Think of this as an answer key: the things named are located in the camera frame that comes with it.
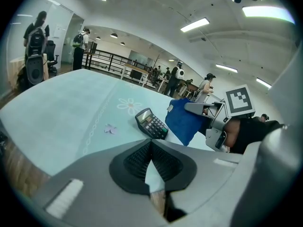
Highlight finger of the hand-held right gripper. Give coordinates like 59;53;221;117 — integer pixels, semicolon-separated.
184;102;223;118

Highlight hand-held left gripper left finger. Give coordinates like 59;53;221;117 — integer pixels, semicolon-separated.
32;138;166;227

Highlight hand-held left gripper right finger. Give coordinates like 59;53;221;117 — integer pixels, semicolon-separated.
151;139;244;227

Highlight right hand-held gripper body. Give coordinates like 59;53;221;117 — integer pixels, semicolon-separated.
205;85;256;152

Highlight blue cloth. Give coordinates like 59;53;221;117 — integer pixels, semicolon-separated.
165;97;210;146

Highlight black calculator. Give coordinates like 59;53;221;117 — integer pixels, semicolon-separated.
134;107;169;140

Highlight person's right forearm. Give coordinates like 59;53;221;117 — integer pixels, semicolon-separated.
224;117;285;155

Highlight wooden table white legs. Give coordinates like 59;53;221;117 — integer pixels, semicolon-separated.
120;63;150;87

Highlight light blue floral tablecloth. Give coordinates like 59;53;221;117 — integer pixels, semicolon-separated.
0;69;211;191

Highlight black metal railing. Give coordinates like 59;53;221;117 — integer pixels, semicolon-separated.
81;49;133;72

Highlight grey black shell backpack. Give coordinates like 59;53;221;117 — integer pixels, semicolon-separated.
25;27;46;85

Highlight green backpack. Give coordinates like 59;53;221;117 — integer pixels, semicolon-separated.
72;33;84;48

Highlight beige covered table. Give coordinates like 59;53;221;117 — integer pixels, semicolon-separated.
9;53;50;89

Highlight black office chair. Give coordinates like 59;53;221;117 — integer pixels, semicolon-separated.
46;40;60;77

